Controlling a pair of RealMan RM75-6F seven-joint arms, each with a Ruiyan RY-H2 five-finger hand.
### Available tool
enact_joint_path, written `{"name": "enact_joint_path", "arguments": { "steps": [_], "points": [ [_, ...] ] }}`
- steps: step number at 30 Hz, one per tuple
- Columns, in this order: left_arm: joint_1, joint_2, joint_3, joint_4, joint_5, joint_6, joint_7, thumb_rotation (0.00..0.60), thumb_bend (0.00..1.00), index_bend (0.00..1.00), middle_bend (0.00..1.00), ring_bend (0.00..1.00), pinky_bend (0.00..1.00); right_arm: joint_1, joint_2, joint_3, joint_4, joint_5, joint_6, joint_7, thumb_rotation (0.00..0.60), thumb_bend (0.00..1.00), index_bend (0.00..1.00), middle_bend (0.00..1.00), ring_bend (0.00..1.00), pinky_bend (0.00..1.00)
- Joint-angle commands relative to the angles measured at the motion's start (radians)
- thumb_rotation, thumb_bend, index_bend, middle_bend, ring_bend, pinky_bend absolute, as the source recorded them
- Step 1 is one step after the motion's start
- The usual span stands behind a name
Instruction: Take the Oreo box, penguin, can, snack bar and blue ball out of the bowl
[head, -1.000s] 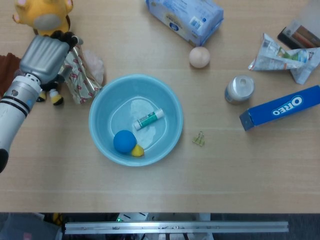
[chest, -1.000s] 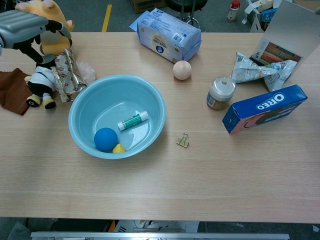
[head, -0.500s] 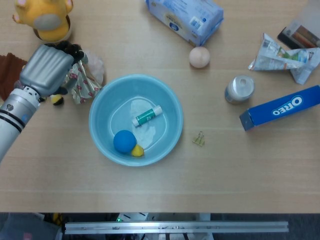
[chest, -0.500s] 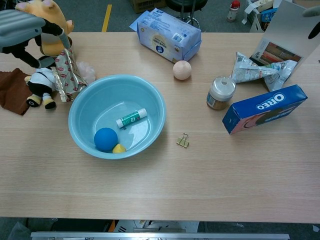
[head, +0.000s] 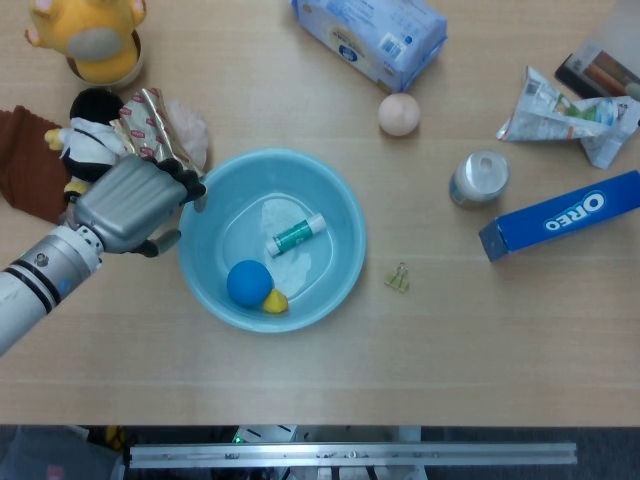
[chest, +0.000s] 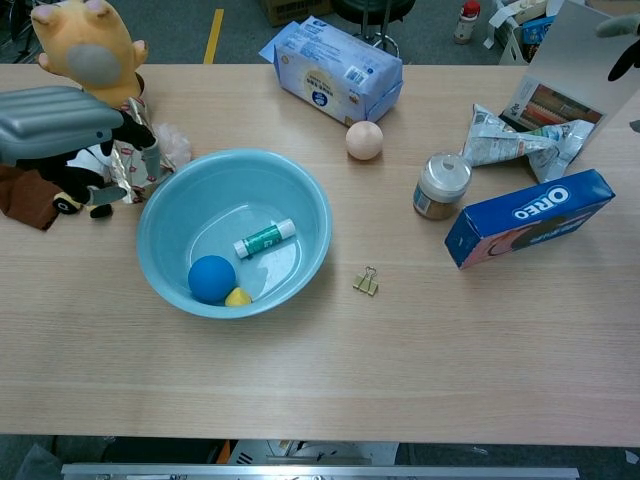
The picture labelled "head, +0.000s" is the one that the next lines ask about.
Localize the green white glue stick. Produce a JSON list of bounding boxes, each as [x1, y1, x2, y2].
[[264, 213, 326, 257]]

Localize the grey black left robot hand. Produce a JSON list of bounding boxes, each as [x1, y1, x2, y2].
[[64, 153, 209, 259]]

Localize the clear lidded spice jar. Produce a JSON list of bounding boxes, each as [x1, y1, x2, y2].
[[448, 148, 511, 210]]

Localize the black-haired plush doll white shirt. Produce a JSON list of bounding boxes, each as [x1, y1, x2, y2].
[[44, 88, 129, 206]]

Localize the yellow plush paw toy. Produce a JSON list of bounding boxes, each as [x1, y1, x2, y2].
[[24, 0, 148, 84]]

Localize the gold foil biscuit pack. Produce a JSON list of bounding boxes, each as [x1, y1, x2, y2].
[[108, 87, 206, 179]]

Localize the blue rubber ball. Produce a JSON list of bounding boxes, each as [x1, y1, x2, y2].
[[226, 259, 275, 307]]

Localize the white pink bath pouf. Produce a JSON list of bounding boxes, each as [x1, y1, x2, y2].
[[164, 98, 210, 169]]

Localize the open cardboard box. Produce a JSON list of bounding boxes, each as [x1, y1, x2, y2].
[[553, 0, 640, 100]]

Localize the beige round bowl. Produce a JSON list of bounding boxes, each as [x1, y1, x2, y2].
[[66, 29, 146, 91]]

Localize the small yellow toy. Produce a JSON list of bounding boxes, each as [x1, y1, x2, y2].
[[262, 289, 290, 315]]

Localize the peach coloured ball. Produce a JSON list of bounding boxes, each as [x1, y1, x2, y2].
[[377, 92, 421, 136]]

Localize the aluminium profile rail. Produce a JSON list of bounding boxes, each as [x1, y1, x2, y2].
[[128, 442, 579, 470]]

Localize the light blue plastic basin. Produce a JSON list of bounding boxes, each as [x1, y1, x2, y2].
[[178, 147, 368, 334]]

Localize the gold binder clip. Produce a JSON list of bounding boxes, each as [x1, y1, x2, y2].
[[383, 262, 414, 295]]

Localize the brown cloth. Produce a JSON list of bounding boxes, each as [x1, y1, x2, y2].
[[0, 105, 76, 225]]

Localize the crumpled silver snack bag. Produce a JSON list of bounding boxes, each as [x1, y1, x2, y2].
[[495, 65, 640, 171]]

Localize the blue Oreo cookie box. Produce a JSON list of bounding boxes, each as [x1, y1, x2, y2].
[[478, 169, 640, 264]]

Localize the light blue tissue pack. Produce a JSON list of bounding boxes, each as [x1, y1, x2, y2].
[[291, 0, 449, 95]]

